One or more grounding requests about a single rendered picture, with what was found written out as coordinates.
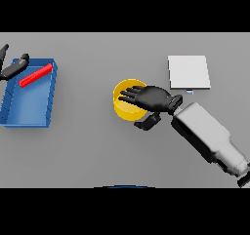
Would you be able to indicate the robot left hand dark grey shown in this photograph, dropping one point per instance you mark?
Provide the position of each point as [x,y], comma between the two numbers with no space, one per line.
[14,68]

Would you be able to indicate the robot right hand dark grey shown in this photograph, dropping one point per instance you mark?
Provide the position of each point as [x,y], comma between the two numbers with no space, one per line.
[151,97]

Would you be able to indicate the robot right arm light grey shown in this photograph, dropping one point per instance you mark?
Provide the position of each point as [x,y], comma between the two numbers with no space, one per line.
[208,138]

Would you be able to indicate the red beaker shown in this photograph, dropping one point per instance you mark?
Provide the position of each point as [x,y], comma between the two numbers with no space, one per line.
[35,75]

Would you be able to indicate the yellow bowl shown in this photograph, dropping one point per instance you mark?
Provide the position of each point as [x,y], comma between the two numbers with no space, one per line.
[125,110]

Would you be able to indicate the pale square measuring scale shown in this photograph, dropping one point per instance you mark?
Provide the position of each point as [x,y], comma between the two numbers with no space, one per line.
[188,72]

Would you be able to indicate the blue tray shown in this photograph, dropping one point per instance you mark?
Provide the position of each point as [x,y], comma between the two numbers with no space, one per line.
[29,97]

